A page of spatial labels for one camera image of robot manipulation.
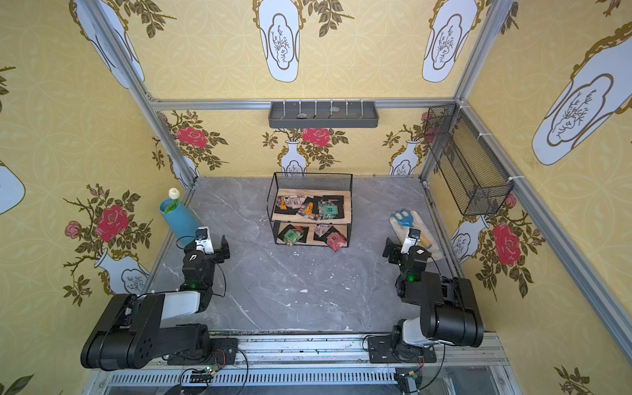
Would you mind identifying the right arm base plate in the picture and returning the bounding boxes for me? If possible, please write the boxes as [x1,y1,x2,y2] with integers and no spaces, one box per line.
[362,335,437,364]

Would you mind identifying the red floral tea bag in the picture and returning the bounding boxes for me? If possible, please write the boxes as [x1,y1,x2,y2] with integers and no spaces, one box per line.
[327,231,347,252]

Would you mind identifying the green tea bag shelf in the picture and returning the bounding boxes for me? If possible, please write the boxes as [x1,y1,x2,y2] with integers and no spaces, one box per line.
[319,200,338,220]
[282,225,304,246]

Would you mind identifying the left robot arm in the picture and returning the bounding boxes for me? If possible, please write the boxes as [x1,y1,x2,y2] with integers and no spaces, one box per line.
[80,237,230,371]

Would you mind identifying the blue cylindrical vase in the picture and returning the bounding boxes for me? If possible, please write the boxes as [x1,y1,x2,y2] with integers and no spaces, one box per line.
[159,198,202,244]

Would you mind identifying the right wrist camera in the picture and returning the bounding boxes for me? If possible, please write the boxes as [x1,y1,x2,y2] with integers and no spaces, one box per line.
[401,228,421,254]

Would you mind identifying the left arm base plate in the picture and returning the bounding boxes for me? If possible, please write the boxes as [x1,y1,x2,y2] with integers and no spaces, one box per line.
[166,337,239,367]

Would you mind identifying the green tea bag top shelf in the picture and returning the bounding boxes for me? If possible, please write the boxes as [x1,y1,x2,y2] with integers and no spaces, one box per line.
[319,200,338,220]

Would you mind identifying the beige cloth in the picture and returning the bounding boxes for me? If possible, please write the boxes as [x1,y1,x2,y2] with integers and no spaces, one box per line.
[389,210,444,261]

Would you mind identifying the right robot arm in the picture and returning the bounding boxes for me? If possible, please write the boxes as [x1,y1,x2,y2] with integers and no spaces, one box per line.
[383,239,485,356]

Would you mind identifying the black mesh wall basket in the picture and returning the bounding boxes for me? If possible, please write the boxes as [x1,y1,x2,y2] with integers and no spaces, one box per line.
[426,104,514,217]

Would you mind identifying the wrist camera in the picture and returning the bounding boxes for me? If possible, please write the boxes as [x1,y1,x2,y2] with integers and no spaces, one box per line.
[194,226,215,254]
[401,228,421,254]

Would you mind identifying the blue yellow hand rake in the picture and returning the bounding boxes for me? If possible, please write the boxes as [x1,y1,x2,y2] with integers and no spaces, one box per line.
[389,210,434,250]

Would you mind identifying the beige illustrated tea bag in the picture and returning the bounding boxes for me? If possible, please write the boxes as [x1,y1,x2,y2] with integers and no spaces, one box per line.
[274,194,307,215]

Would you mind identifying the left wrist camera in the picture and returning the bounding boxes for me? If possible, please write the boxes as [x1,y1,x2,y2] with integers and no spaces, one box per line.
[194,226,215,254]

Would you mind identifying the grey wall tray shelf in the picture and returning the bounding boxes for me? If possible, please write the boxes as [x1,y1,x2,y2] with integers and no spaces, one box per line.
[268,100,380,129]

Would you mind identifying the white tulip flower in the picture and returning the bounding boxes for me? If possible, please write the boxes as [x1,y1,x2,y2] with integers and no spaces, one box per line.
[163,188,181,214]

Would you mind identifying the black wire two-tier shelf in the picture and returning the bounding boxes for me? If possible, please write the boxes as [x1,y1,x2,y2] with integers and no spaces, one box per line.
[267,172,353,252]

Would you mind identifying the green tea bag lower shelf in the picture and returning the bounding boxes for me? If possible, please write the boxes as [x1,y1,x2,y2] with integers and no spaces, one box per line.
[282,225,304,246]

